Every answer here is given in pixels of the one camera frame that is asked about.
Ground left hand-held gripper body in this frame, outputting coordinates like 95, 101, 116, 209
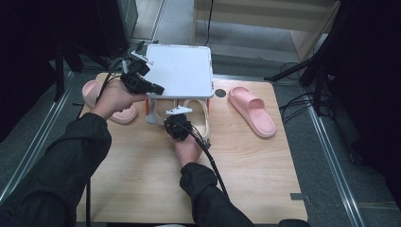
120, 50, 155, 96

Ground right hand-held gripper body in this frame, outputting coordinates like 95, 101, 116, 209
164, 105, 194, 142

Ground white shoe rack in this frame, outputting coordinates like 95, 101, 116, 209
143, 43, 216, 126

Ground pink slide slipper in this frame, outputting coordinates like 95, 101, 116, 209
81, 79, 139, 125
228, 86, 277, 139

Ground person's right hand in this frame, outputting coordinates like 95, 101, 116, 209
173, 133, 203, 168

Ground person's left hand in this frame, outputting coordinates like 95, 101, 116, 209
89, 79, 149, 121

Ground dark cabinet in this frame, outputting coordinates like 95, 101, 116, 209
94, 0, 140, 60

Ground black metal stand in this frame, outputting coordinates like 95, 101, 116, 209
51, 39, 112, 102

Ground black tripod stand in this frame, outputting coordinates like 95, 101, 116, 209
264, 37, 340, 116

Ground beige wooden cabinet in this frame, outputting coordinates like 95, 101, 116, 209
192, 0, 343, 62

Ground grey tape strip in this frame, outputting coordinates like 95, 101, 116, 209
289, 192, 313, 203

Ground left hand-held gripper cable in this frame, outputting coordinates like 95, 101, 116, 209
84, 57, 131, 227

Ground hand-held gripper cable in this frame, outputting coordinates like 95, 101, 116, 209
176, 121, 231, 201
84, 57, 131, 227

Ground right hand-held gripper cable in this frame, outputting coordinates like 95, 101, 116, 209
176, 121, 231, 201

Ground black hanging cable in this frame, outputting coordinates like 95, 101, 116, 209
203, 0, 216, 47

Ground black floor cable bundle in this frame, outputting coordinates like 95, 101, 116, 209
278, 61, 320, 124

